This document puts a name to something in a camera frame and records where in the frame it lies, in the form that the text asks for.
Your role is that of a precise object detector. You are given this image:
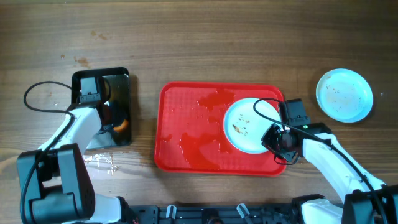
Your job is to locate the light blue plate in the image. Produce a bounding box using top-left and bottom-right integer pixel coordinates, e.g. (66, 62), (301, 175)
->
(223, 98), (280, 154)
(315, 68), (374, 123)

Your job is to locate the orange green scrub sponge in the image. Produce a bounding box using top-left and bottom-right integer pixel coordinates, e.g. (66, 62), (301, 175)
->
(113, 119), (129, 133)

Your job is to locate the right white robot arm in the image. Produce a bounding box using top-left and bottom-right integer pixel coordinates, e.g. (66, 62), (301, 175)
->
(261, 99), (397, 223)

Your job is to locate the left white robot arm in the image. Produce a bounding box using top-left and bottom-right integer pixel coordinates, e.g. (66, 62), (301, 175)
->
(17, 77), (134, 223)

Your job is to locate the red plastic tray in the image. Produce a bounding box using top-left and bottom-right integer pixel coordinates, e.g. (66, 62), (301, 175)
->
(154, 82), (286, 177)

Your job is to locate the black water basin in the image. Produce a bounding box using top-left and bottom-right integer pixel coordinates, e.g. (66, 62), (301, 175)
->
(56, 67), (131, 154)

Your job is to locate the black mounting rail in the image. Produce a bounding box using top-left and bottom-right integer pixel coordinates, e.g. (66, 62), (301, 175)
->
(130, 203), (299, 224)

